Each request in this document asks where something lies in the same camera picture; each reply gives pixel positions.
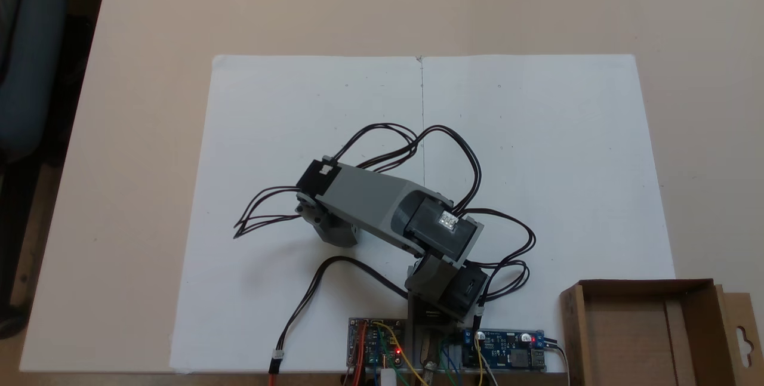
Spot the black elbow motor cable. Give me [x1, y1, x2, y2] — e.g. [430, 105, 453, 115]
[330, 123, 483, 211]

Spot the yellow jumper wire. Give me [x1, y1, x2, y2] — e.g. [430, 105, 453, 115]
[372, 322, 428, 386]

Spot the white paper sheet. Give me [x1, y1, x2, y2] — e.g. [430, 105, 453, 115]
[170, 54, 677, 373]

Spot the red orange wire bundle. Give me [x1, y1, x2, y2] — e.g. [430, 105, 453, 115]
[343, 322, 366, 386]

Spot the black cable with white connector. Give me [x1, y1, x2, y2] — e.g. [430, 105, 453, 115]
[269, 257, 412, 375]

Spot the black shoulder motor cable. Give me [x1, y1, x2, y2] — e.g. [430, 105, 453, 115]
[458, 208, 537, 307]

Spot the blue power circuit board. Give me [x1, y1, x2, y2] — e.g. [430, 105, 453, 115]
[460, 329, 547, 372]

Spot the brown cardboard box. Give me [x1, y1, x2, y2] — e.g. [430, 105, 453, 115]
[559, 279, 764, 386]

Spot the black gripper motor cable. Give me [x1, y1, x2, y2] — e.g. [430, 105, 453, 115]
[233, 187, 303, 239]

